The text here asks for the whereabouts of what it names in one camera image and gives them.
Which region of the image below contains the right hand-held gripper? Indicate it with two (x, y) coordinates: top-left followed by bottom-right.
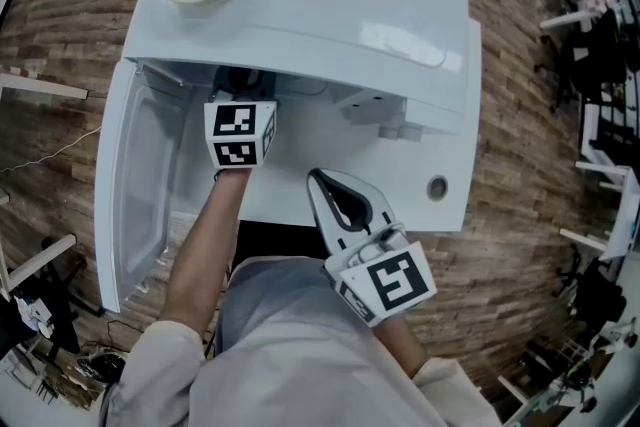
(306, 167), (438, 329)

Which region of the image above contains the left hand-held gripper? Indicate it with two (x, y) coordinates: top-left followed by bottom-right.
(203, 66), (279, 171)

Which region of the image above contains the white microwave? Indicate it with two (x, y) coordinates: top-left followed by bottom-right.
(93, 0), (483, 314)

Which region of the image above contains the person's left forearm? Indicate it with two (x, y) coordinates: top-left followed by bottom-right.
(158, 167), (251, 359)

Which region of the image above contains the person's right forearm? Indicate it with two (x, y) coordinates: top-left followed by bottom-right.
(372, 308), (430, 379)

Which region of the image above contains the person's beige sweater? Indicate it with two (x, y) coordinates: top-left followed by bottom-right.
(98, 256), (504, 427)

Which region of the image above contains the black swivel chair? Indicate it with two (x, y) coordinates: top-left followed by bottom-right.
(555, 248), (628, 344)

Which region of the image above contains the black office chair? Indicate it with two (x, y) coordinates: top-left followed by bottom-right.
(533, 8), (632, 112)

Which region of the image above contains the round desk cable grommet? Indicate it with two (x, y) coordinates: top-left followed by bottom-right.
(426, 174), (449, 203)

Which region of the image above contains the white floor cable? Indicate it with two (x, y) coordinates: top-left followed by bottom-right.
(0, 124), (104, 174)

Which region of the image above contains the white wooden table frame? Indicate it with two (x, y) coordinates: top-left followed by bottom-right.
(0, 63), (90, 102)

